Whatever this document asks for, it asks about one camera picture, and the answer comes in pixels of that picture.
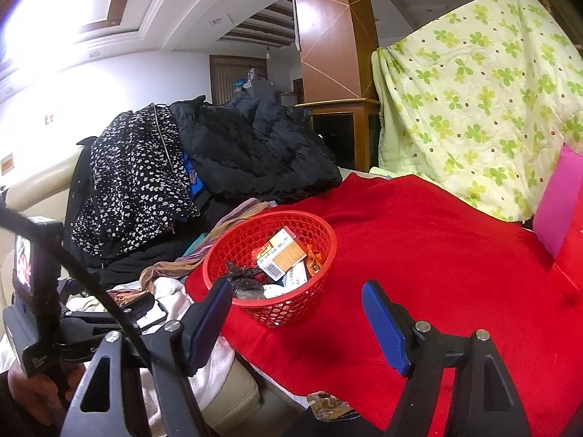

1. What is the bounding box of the black white floral garment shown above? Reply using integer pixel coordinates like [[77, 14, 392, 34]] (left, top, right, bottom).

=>
[[72, 104, 201, 258]]

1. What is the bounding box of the white cloth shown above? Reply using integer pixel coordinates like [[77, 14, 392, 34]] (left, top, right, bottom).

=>
[[68, 277, 238, 437]]

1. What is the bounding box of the wooden pillar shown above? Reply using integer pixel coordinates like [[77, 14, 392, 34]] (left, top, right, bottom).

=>
[[290, 0, 381, 171]]

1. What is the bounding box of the person's left hand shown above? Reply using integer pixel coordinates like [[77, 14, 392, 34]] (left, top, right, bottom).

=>
[[7, 362, 87, 425]]

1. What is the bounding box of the black puffer jacket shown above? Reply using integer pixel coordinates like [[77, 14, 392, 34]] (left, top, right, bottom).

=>
[[171, 95, 342, 205]]

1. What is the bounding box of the striped scarf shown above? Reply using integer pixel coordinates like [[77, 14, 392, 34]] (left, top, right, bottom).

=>
[[109, 198, 274, 306]]

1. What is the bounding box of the orange wrapper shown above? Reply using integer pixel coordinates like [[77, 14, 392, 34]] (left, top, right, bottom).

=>
[[304, 245, 326, 276]]

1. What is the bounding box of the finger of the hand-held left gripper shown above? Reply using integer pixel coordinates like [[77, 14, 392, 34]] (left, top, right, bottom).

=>
[[61, 305, 146, 360]]

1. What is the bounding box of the brown patterned cloth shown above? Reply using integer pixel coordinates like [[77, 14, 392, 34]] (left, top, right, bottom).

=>
[[306, 390, 353, 420]]

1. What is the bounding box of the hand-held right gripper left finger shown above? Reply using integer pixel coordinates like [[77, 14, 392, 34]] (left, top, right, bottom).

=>
[[59, 277, 234, 437]]

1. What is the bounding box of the white paper box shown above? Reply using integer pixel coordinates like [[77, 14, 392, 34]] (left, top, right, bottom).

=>
[[280, 266, 313, 288]]

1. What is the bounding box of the grey storage box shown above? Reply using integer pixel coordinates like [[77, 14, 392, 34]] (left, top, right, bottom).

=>
[[248, 79, 275, 101]]

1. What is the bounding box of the black plastic bag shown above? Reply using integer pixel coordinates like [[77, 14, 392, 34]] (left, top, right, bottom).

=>
[[223, 261, 267, 301]]

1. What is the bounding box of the red fleece blanket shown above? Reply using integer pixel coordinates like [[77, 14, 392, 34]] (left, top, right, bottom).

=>
[[184, 174, 583, 437]]

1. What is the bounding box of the blue printed garment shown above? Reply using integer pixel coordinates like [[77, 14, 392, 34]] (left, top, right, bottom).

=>
[[183, 152, 206, 201]]

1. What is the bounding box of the red and pink gift bag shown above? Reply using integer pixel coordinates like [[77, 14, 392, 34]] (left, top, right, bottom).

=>
[[533, 146, 583, 310]]

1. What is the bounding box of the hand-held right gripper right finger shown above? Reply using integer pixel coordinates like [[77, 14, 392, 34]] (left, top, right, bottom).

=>
[[362, 280, 533, 437]]

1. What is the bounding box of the green clover print quilt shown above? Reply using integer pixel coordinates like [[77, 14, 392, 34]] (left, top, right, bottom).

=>
[[371, 0, 583, 223]]

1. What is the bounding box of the brown wooden screen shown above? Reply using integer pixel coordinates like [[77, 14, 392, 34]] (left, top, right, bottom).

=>
[[210, 55, 267, 105]]

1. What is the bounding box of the orange white medicine box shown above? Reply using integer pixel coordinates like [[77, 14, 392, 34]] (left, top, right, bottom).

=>
[[257, 227, 307, 280]]

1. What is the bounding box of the red mesh plastic basket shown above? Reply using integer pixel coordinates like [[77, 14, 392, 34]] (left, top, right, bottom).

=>
[[203, 210, 338, 328]]

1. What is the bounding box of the black cable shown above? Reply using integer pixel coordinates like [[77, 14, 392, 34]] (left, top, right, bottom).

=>
[[0, 205, 153, 374]]

